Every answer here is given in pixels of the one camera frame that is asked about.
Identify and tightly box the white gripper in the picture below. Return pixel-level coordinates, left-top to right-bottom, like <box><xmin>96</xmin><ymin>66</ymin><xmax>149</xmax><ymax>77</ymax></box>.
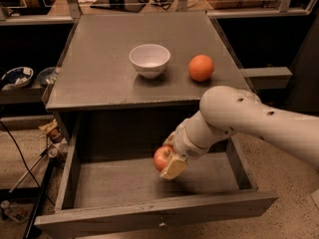
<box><xmin>160</xmin><ymin>119</ymin><xmax>213</xmax><ymax>180</ymax></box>

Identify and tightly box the red apple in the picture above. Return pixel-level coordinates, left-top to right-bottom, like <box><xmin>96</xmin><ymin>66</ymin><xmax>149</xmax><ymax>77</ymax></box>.
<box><xmin>153</xmin><ymin>144</ymin><xmax>174</xmax><ymax>172</ymax></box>

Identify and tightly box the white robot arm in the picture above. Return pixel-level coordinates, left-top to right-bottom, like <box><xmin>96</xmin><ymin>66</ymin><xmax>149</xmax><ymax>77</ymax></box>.
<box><xmin>160</xmin><ymin>86</ymin><xmax>319</xmax><ymax>180</ymax></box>

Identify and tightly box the open grey top drawer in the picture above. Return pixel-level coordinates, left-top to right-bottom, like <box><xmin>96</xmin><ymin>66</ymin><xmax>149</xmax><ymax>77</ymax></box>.
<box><xmin>35</xmin><ymin>112</ymin><xmax>278</xmax><ymax>239</ymax></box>

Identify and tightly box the grey wooden cabinet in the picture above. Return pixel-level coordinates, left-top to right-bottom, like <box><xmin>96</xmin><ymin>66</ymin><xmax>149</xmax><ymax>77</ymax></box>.
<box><xmin>41</xmin><ymin>11</ymin><xmax>256</xmax><ymax>144</ymax></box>

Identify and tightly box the orange fruit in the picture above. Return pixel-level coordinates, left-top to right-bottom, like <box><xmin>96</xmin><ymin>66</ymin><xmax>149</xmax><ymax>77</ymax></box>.
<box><xmin>188</xmin><ymin>55</ymin><xmax>214</xmax><ymax>82</ymax></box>

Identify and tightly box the white bowl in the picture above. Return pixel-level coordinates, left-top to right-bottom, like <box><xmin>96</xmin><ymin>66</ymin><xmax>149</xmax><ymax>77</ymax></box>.
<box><xmin>129</xmin><ymin>44</ymin><xmax>170</xmax><ymax>79</ymax></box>

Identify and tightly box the grey side shelf right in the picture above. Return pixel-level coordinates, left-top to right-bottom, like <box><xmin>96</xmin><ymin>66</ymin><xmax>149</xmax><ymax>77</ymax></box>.
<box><xmin>240</xmin><ymin>67</ymin><xmax>292</xmax><ymax>90</ymax></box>

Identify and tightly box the snack bag on floor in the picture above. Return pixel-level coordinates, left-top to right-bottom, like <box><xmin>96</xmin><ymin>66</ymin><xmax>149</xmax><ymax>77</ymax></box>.
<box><xmin>39</xmin><ymin>119</ymin><xmax>63</xmax><ymax>143</ymax></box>

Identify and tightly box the small dark bowl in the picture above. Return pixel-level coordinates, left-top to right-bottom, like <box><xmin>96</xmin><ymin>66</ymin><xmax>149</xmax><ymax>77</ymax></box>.
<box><xmin>37</xmin><ymin>67</ymin><xmax>59</xmax><ymax>87</ymax></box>

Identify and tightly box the black monitor stand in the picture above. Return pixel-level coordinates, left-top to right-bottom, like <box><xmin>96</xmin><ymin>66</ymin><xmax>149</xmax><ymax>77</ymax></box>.
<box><xmin>91</xmin><ymin>0</ymin><xmax>146</xmax><ymax>13</ymax></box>

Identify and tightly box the plastic bottle on floor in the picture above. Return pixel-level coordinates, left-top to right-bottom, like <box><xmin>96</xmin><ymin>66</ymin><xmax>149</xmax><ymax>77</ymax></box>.
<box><xmin>1</xmin><ymin>200</ymin><xmax>28</xmax><ymax>223</ymax></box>

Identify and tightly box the blue patterned bowl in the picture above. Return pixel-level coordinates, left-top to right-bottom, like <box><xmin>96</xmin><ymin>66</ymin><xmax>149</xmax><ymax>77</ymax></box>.
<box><xmin>1</xmin><ymin>67</ymin><xmax>34</xmax><ymax>88</ymax></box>

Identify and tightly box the black cable on floor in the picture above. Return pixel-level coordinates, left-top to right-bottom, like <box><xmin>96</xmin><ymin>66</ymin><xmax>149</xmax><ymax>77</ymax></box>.
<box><xmin>0</xmin><ymin>119</ymin><xmax>56</xmax><ymax>207</ymax></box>

